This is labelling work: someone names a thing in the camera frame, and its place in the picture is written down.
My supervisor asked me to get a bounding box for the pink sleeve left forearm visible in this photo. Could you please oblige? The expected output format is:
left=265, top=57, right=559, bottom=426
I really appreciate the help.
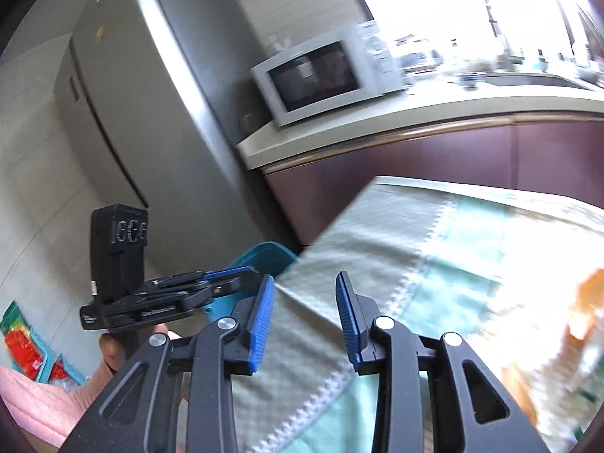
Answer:
left=0, top=363, right=114, bottom=448

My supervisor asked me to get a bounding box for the kitchen counter with cabinets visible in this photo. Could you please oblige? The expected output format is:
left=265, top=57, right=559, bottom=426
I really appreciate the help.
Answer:
left=237, top=74, right=603, bottom=244

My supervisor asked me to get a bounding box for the large kitchen window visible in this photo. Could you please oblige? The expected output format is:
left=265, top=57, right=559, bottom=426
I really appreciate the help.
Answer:
left=364, top=0, right=588, bottom=60

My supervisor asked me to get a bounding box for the white microwave oven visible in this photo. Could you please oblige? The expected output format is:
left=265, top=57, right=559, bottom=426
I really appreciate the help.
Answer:
left=252, top=20, right=404, bottom=127

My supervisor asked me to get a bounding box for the person's left hand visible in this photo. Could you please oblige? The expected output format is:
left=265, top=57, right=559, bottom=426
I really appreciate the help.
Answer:
left=98, top=323, right=170, bottom=374

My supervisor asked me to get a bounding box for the teal plastic trash bin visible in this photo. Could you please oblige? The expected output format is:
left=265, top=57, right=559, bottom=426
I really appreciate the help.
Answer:
left=202, top=240, right=299, bottom=324

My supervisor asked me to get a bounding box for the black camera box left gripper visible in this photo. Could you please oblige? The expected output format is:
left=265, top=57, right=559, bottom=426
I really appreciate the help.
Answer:
left=90, top=203, right=148, bottom=305

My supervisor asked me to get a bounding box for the red snack package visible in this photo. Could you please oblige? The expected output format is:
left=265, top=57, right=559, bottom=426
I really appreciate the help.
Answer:
left=1, top=302, right=87, bottom=391

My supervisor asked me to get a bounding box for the silver refrigerator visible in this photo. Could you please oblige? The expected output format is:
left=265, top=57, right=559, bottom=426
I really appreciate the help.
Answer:
left=54, top=0, right=270, bottom=272

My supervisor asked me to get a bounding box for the patterned tablecloth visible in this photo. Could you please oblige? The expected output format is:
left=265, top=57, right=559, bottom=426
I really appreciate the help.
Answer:
left=233, top=177, right=603, bottom=452

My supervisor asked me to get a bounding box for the orange peel piece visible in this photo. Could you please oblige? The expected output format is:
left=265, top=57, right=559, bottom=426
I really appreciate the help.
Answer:
left=566, top=268, right=604, bottom=346

